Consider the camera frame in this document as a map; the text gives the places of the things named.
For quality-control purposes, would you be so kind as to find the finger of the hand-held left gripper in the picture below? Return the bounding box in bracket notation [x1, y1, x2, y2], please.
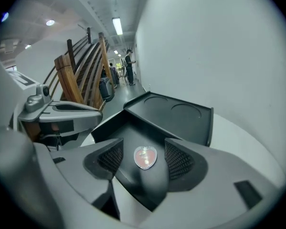
[37, 108, 103, 148]
[49, 101, 103, 112]

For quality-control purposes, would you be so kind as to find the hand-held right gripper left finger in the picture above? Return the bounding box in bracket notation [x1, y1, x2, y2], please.
[48, 137, 124, 221]

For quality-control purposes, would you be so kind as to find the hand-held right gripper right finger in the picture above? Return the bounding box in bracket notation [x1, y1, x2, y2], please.
[138, 137, 286, 229]

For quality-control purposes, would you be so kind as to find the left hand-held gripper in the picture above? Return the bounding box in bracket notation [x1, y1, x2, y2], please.
[0, 50, 54, 130]

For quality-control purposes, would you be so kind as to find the small pink object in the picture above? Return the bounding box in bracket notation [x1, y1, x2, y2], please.
[133, 145, 158, 170]

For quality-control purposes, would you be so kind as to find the black box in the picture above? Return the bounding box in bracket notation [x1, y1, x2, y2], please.
[90, 91, 215, 212]

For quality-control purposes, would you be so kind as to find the white curved desk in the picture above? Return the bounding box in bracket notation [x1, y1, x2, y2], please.
[79, 113, 286, 224]

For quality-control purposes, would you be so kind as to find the wooden curved rack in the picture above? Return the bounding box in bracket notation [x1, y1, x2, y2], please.
[41, 27, 116, 113]

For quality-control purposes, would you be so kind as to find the long ceiling light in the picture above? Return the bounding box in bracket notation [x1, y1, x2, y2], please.
[112, 16, 124, 36]

